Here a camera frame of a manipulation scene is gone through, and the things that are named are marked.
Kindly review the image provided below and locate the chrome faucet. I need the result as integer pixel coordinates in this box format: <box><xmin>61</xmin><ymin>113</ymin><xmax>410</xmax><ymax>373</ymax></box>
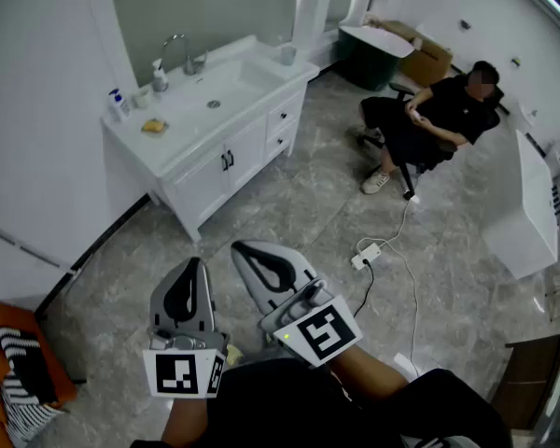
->
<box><xmin>161</xmin><ymin>33</ymin><xmax>210</xmax><ymax>77</ymax></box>

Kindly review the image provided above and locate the dark bin with white lid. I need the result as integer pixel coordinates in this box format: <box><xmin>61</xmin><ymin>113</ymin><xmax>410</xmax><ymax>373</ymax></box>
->
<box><xmin>337</xmin><ymin>24</ymin><xmax>415</xmax><ymax>93</ymax></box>

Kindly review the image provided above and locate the orange fabric item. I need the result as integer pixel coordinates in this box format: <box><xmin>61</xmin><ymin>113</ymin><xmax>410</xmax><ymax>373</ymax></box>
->
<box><xmin>0</xmin><ymin>301</ymin><xmax>78</xmax><ymax>448</ymax></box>

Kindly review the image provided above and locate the black cable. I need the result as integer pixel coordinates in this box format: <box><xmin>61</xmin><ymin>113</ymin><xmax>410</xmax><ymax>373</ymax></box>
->
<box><xmin>351</xmin><ymin>259</ymin><xmax>375</xmax><ymax>319</ymax></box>

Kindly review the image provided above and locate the black and white striped cloth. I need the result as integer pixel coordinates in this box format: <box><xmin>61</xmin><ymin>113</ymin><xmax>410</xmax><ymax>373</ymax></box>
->
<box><xmin>0</xmin><ymin>307</ymin><xmax>61</xmax><ymax>448</ymax></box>

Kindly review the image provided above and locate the white power strip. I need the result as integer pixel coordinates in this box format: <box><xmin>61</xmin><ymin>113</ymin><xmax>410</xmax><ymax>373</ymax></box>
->
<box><xmin>350</xmin><ymin>243</ymin><xmax>385</xmax><ymax>272</ymax></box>

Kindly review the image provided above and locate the white column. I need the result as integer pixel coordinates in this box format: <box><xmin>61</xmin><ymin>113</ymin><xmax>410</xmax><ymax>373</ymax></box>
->
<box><xmin>290</xmin><ymin>0</ymin><xmax>379</xmax><ymax>61</ymax></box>

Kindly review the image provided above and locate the clear pump dispenser bottle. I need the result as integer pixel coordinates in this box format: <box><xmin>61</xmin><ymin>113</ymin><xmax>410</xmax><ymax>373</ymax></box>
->
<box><xmin>150</xmin><ymin>58</ymin><xmax>170</xmax><ymax>93</ymax></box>

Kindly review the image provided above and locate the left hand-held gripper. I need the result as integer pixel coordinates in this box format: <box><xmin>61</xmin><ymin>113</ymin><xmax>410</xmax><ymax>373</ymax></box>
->
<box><xmin>142</xmin><ymin>256</ymin><xmax>231</xmax><ymax>399</ymax></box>

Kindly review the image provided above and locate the person's left forearm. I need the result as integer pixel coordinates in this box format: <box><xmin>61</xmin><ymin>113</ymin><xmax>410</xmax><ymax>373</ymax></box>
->
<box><xmin>160</xmin><ymin>393</ymin><xmax>217</xmax><ymax>448</ymax></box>

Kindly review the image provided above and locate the brown cardboard box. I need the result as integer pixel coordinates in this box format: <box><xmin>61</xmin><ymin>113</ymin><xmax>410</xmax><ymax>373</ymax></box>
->
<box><xmin>377</xmin><ymin>20</ymin><xmax>455</xmax><ymax>89</ymax></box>

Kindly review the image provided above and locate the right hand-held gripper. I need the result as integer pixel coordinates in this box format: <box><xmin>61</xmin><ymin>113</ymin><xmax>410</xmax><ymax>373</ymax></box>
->
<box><xmin>230</xmin><ymin>240</ymin><xmax>365</xmax><ymax>369</ymax></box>

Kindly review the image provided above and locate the dark wooden furniture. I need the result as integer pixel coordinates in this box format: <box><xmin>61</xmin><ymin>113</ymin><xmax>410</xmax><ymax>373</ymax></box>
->
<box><xmin>489</xmin><ymin>330</ymin><xmax>560</xmax><ymax>432</ymax></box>

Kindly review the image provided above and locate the white and blue pump bottle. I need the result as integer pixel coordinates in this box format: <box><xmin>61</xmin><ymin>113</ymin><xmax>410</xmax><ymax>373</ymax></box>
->
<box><xmin>107</xmin><ymin>88</ymin><xmax>132</xmax><ymax>123</ymax></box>

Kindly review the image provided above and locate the person's black shirt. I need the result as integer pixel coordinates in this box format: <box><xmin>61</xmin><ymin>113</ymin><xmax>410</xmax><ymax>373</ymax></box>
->
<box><xmin>129</xmin><ymin>357</ymin><xmax>515</xmax><ymax>448</ymax></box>

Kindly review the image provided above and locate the white cable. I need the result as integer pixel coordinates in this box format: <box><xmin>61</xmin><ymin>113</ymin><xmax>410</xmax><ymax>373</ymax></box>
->
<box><xmin>356</xmin><ymin>195</ymin><xmax>424</xmax><ymax>380</ymax></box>

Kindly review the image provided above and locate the white vanity cabinet with sink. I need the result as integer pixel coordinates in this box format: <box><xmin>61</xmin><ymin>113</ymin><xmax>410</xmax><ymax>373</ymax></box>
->
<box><xmin>100</xmin><ymin>35</ymin><xmax>321</xmax><ymax>245</ymax></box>

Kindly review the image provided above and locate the person's right forearm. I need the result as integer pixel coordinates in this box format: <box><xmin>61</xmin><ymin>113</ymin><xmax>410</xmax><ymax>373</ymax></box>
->
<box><xmin>325</xmin><ymin>342</ymin><xmax>410</xmax><ymax>411</ymax></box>

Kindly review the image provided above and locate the white rectangular cabinet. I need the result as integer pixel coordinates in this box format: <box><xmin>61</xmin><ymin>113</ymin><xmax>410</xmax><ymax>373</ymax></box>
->
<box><xmin>482</xmin><ymin>128</ymin><xmax>560</xmax><ymax>280</ymax></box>

